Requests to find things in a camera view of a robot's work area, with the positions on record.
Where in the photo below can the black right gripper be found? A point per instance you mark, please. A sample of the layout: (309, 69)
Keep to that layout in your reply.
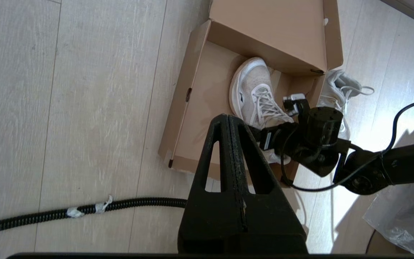
(282, 142)

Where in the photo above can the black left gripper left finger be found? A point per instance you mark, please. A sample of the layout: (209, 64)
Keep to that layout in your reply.
(199, 223)

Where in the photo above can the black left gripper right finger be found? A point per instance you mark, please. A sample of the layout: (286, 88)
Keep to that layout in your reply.
(275, 223)

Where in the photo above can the white mesh lace-up sneaker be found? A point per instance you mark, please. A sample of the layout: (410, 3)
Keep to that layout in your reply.
(257, 82)
(340, 86)

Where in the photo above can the brown cardboard shoe box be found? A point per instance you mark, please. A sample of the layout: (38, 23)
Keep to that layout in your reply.
(199, 108)

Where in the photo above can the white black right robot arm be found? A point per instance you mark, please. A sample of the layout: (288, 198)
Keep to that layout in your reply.
(390, 169)

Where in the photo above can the clear plastic bag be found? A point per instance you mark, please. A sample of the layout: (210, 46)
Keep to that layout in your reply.
(404, 216)

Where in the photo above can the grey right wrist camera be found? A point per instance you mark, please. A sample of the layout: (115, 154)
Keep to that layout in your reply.
(295, 102)

